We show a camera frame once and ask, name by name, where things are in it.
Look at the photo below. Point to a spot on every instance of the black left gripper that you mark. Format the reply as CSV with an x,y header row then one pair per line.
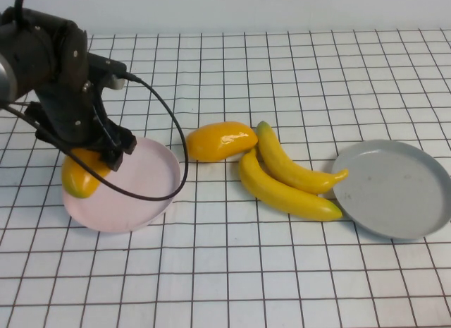
x,y
67,120

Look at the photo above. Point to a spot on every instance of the orange mango with green tip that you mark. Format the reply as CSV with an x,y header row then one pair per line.
x,y
79,180

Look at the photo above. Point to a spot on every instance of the glossy yellow-orange mango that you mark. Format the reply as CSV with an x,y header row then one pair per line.
x,y
220,142

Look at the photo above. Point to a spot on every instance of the yellow banana with green tip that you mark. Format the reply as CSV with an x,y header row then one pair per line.
x,y
289,169
282,197

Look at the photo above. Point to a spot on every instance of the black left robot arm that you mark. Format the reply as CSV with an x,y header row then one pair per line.
x,y
35,53

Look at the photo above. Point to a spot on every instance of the pink round plate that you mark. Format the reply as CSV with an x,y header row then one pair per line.
x,y
141,173

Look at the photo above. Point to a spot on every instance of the grey round plate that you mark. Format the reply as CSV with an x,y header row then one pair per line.
x,y
394,194

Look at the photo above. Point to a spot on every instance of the white grid-pattern tablecloth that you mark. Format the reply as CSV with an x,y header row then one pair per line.
x,y
246,77

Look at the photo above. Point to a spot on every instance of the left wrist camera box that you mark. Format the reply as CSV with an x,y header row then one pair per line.
x,y
105,65

